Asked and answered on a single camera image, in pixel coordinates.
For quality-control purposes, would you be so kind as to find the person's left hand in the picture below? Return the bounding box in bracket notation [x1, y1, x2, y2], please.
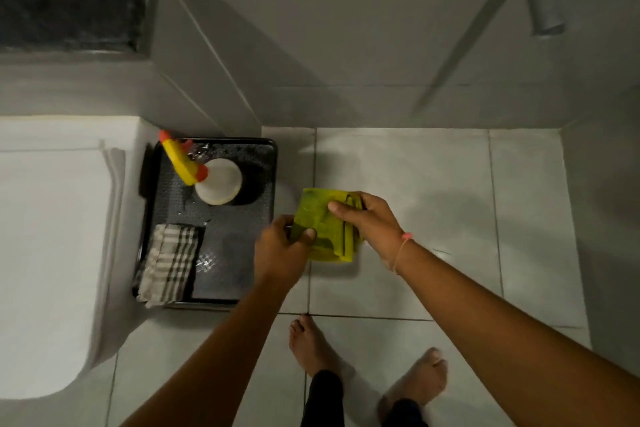
[253, 214, 317, 293]

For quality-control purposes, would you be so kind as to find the person's right hand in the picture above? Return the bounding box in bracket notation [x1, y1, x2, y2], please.
[327, 191, 406, 272]

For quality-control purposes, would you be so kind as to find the yellow-green cleaning cloth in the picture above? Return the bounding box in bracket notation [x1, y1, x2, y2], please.
[289, 187, 365, 264]

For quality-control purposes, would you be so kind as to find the person's left forearm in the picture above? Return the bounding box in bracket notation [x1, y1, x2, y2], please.
[120, 276, 303, 427]

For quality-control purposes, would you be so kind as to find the person's right forearm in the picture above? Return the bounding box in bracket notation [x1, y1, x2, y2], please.
[394, 240, 640, 427]

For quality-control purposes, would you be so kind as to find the pink wrist thread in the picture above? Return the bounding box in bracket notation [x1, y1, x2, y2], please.
[392, 232, 415, 276]

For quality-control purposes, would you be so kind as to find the black plastic tray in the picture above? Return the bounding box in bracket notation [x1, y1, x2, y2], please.
[132, 137, 279, 311]

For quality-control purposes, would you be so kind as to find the white spray bottle yellow nozzle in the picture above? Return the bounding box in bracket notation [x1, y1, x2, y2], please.
[158, 129, 244, 206]

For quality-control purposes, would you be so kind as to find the person's left foot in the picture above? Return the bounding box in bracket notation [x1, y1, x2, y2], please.
[288, 314, 347, 378]

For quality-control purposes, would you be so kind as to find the person's foot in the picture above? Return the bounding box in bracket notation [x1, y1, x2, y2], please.
[376, 347, 449, 423]
[288, 314, 347, 378]

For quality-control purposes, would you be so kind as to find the checkered grey white cloth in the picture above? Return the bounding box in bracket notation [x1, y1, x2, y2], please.
[135, 224, 201, 309]

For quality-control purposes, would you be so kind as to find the person's black left trouser leg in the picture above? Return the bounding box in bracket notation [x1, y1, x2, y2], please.
[300, 370, 345, 427]

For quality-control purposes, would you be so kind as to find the person's black trouser leg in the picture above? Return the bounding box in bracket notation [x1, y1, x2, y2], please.
[384, 398, 430, 427]
[300, 370, 345, 427]

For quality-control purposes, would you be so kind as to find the person's right foot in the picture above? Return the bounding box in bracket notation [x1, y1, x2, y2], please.
[376, 347, 449, 423]

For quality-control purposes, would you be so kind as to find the person's black right trouser leg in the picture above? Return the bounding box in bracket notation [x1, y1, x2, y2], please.
[384, 398, 430, 427]

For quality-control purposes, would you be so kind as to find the white toilet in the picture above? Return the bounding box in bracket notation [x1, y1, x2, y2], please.
[0, 115, 162, 400]

